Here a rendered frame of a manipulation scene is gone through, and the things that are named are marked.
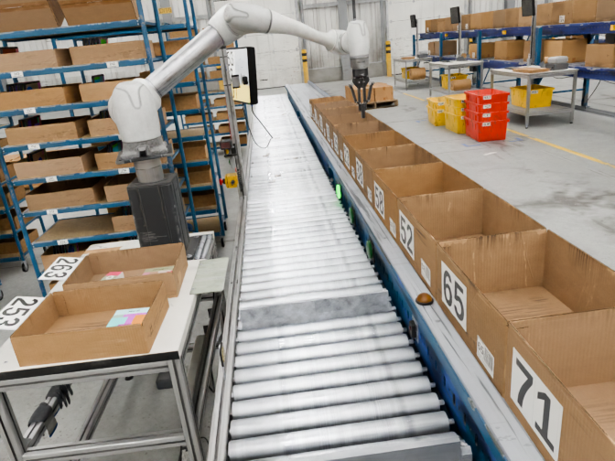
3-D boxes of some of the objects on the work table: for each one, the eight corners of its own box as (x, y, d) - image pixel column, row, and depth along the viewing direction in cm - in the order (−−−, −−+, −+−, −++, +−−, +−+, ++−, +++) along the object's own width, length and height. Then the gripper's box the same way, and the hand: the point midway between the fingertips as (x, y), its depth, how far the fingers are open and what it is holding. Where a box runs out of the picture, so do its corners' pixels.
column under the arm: (130, 267, 209) (112, 190, 197) (145, 243, 233) (129, 174, 221) (193, 260, 209) (178, 183, 198) (200, 237, 234) (188, 167, 222)
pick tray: (92, 276, 203) (86, 253, 200) (188, 264, 205) (184, 241, 202) (68, 311, 177) (60, 285, 173) (178, 297, 179) (173, 272, 175)
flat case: (96, 347, 150) (95, 342, 149) (117, 314, 167) (116, 309, 167) (141, 342, 149) (140, 337, 149) (158, 310, 167) (157, 305, 167)
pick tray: (59, 317, 173) (50, 291, 169) (170, 305, 173) (165, 279, 170) (17, 368, 146) (7, 337, 143) (149, 353, 147) (142, 324, 143)
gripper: (348, 69, 239) (351, 120, 248) (374, 67, 240) (377, 117, 248) (345, 69, 246) (349, 118, 255) (372, 66, 247) (374, 114, 255)
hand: (362, 111), depth 250 cm, fingers closed
